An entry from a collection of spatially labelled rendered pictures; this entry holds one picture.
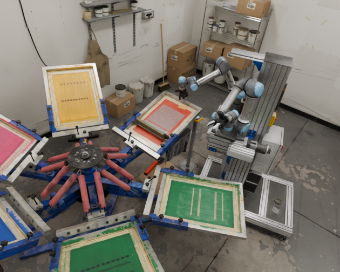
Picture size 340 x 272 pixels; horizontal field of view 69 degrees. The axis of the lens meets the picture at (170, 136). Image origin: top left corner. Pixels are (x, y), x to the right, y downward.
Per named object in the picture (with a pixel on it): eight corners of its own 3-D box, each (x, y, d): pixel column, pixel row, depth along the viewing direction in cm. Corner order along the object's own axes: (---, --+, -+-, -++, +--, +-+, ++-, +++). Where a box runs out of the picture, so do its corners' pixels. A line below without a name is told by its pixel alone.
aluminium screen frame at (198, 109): (164, 92, 322) (164, 89, 319) (202, 110, 296) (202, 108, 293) (121, 131, 288) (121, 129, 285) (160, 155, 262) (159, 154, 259)
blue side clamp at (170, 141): (175, 136, 277) (174, 132, 272) (178, 138, 275) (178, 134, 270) (157, 154, 265) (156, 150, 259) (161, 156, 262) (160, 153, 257)
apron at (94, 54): (108, 82, 470) (103, 24, 402) (111, 84, 466) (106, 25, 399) (85, 92, 437) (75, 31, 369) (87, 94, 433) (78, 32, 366)
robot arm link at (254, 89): (237, 124, 260) (252, 76, 225) (249, 131, 252) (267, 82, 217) (230, 128, 253) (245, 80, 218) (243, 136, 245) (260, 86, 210)
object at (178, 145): (182, 146, 337) (185, 127, 316) (187, 149, 333) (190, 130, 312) (160, 164, 308) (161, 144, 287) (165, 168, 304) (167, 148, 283)
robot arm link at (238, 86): (239, 71, 225) (209, 116, 230) (249, 75, 220) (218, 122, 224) (242, 76, 235) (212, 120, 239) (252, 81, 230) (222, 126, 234)
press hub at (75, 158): (102, 213, 320) (89, 131, 233) (123, 232, 302) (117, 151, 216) (76, 235, 295) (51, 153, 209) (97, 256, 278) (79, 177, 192)
